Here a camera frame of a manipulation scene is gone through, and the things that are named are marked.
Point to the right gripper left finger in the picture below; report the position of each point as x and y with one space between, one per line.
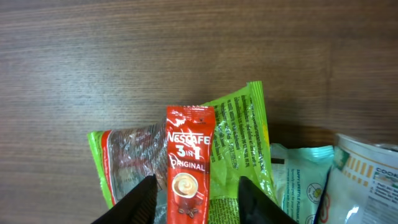
137 207

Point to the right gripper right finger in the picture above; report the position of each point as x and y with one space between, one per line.
255 207

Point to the green gummy candy bag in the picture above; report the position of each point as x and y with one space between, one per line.
124 157

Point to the teal snack packet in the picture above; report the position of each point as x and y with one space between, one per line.
299 179

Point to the red chocolate wafer bar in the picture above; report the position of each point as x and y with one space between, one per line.
189 135

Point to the cup noodles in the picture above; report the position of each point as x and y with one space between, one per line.
361 185

